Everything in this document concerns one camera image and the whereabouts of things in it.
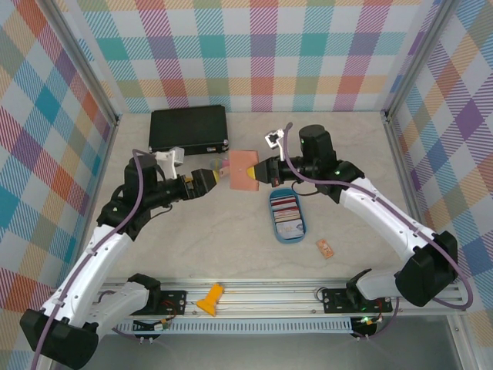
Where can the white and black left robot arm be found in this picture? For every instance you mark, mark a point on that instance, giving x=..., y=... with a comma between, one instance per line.
x=96, y=262

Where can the aluminium table edge rail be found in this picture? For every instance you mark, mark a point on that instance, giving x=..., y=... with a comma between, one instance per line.
x=106, y=158
x=404, y=177

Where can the small orange printed card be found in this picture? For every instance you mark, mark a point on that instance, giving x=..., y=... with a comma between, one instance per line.
x=325, y=248

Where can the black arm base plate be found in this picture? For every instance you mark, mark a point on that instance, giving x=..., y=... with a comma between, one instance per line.
x=175, y=300
x=335, y=300

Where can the grey metal panel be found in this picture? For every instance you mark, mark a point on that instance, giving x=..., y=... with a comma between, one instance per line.
x=250, y=352

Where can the aluminium frame post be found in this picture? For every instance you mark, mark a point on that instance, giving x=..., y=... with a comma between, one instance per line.
x=83, y=61
x=417, y=61

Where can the pink toy microphone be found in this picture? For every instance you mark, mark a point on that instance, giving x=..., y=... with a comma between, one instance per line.
x=216, y=163

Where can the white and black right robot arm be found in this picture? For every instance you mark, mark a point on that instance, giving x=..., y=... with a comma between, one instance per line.
x=385, y=221

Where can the aluminium mounting rail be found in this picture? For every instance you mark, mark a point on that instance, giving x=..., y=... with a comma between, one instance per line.
x=269, y=297

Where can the blue oval card tray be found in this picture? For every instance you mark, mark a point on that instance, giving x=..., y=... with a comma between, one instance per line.
x=287, y=241

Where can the yellow spare gripper finger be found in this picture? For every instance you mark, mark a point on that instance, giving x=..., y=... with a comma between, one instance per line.
x=211, y=300

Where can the dark red card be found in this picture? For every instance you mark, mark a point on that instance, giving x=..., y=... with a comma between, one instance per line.
x=284, y=201

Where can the black hard case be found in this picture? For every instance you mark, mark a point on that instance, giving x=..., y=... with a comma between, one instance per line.
x=188, y=127

